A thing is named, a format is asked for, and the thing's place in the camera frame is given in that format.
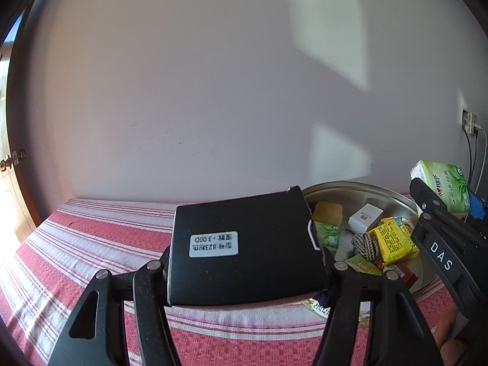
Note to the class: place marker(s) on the small white box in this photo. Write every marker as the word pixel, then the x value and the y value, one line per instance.
pixel 364 219

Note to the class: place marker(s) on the round metal cookie tin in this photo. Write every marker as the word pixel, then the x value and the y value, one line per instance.
pixel 381 194

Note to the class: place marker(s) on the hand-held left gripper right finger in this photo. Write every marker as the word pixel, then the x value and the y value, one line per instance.
pixel 343 282

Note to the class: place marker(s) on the yellow sponge green scouring side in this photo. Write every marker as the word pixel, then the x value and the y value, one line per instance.
pixel 328 211

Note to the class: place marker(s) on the green tissue pack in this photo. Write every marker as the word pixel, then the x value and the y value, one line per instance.
pixel 446 183
pixel 328 236

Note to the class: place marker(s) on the white wall socket with plugs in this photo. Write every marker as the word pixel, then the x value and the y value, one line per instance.
pixel 471 121

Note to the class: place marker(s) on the red striped tablecloth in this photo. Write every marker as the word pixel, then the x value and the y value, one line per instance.
pixel 95 236

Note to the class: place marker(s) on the wooden door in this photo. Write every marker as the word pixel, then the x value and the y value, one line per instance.
pixel 15 206

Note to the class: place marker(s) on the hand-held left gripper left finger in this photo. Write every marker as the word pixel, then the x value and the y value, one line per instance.
pixel 152 278

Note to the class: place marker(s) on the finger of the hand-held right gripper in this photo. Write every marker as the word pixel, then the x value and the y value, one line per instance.
pixel 425 198
pixel 478 207

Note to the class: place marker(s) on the black box with white label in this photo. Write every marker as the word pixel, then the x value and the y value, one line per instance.
pixel 247 274

